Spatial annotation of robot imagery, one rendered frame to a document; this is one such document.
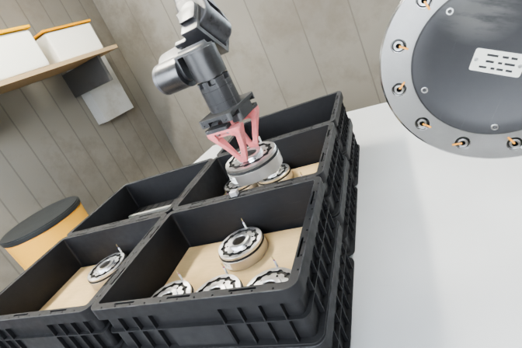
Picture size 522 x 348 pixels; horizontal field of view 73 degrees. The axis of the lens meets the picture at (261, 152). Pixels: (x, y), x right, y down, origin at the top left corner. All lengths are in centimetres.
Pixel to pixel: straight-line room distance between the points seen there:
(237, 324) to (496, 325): 40
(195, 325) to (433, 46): 51
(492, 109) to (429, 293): 44
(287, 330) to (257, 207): 30
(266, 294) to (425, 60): 35
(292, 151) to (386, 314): 51
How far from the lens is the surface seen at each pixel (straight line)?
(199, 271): 82
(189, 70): 62
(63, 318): 80
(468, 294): 74
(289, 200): 75
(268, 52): 319
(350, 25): 294
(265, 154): 62
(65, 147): 353
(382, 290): 77
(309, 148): 102
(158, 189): 129
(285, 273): 63
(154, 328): 69
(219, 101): 58
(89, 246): 114
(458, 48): 37
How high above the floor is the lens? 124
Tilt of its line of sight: 19 degrees down
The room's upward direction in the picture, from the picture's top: 25 degrees counter-clockwise
